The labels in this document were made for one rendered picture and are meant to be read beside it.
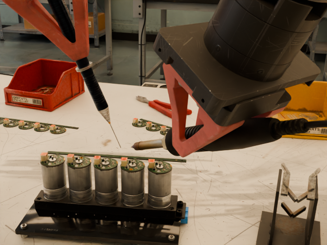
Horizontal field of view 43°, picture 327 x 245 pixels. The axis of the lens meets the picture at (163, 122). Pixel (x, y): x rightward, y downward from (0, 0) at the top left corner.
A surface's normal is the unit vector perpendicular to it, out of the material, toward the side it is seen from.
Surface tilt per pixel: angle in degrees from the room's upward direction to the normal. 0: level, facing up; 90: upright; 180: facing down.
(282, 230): 0
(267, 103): 119
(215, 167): 0
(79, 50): 100
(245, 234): 0
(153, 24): 90
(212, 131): 108
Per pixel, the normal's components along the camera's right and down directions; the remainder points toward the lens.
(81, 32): 0.17, 0.53
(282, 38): 0.13, 0.74
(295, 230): 0.02, -0.92
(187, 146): -0.82, 0.34
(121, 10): -0.24, 0.37
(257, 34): -0.36, 0.58
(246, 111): 0.55, 0.71
